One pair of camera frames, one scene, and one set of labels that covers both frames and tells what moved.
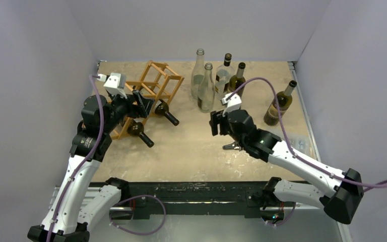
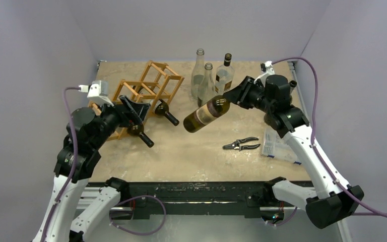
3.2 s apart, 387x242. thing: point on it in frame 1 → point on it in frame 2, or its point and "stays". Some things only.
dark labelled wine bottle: [162, 108] stays
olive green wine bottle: [237, 80] → [213, 107]
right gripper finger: [217, 118] → [246, 94]
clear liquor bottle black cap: [223, 75] stays
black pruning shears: [235, 145] stays
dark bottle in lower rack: [136, 128] stays
